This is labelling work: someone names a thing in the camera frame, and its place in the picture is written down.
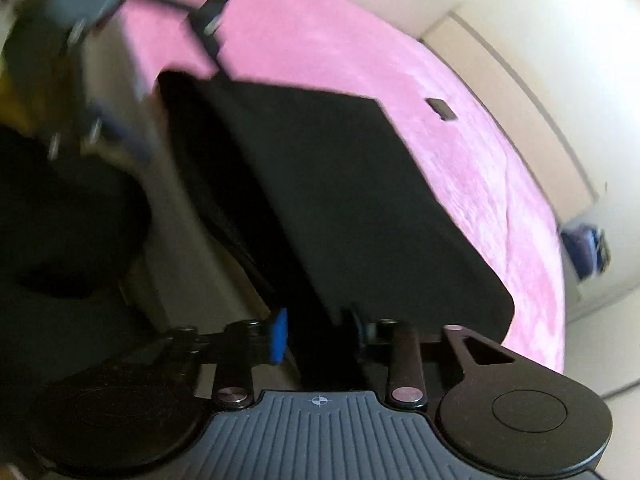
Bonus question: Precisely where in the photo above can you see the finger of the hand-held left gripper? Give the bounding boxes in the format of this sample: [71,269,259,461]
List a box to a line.
[122,0,281,81]
[47,95,153,163]

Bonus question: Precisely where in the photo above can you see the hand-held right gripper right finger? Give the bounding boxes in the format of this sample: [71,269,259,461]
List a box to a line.
[349,304,518,408]

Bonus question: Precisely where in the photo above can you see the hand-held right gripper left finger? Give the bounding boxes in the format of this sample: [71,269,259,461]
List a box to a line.
[100,307,291,408]

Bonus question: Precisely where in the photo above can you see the black pants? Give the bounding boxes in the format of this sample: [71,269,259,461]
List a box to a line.
[157,70,517,391]

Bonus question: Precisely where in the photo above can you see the person's dark clothing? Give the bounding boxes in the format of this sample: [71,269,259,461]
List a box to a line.
[0,127,153,401]

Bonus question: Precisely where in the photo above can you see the pink blanket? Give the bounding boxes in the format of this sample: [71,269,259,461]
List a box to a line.
[117,0,568,376]

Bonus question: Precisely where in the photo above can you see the dark blue bag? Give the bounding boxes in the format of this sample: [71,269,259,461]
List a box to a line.
[560,220,613,281]

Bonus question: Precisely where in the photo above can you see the small dark rectangular device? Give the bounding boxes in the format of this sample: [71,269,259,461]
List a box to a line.
[424,97,458,122]

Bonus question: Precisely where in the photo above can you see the beige door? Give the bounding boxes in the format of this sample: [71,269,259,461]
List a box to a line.
[419,10,601,207]

